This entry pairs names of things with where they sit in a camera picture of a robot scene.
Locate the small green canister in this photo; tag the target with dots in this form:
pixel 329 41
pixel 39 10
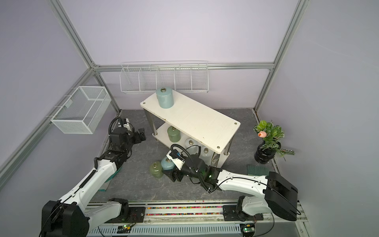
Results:
pixel 174 134

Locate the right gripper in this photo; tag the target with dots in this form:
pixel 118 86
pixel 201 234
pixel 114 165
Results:
pixel 170 174

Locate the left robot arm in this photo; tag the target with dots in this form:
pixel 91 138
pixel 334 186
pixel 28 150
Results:
pixel 67 216

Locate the grey canister right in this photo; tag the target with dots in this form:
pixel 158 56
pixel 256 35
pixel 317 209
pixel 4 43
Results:
pixel 206 153

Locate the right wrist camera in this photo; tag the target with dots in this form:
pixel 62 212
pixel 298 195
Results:
pixel 175 157

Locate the green dustpan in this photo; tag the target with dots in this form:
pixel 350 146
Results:
pixel 257 170

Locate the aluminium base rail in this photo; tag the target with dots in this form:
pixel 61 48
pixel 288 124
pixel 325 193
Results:
pixel 198 218

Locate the grey canister left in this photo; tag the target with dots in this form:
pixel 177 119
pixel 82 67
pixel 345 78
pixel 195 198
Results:
pixel 191 145

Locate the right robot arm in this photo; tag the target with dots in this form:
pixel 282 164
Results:
pixel 269 193

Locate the white two-tier shelf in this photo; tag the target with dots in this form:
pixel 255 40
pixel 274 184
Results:
pixel 194 120

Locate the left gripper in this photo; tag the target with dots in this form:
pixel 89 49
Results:
pixel 142 134

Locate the white mesh basket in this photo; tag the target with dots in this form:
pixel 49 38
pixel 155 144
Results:
pixel 82 111

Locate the grey canister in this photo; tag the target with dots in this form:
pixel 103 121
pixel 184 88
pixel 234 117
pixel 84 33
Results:
pixel 191 145
pixel 206 153

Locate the large green canister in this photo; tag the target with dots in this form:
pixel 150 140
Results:
pixel 155 170

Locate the long white wire basket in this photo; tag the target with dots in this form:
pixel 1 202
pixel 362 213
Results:
pixel 182 76

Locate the light blue canister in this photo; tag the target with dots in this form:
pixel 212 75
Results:
pixel 167 164
pixel 165 97

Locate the artificial plant in black pot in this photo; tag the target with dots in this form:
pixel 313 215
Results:
pixel 271 146

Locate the green work glove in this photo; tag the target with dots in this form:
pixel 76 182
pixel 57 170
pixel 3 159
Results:
pixel 106 184

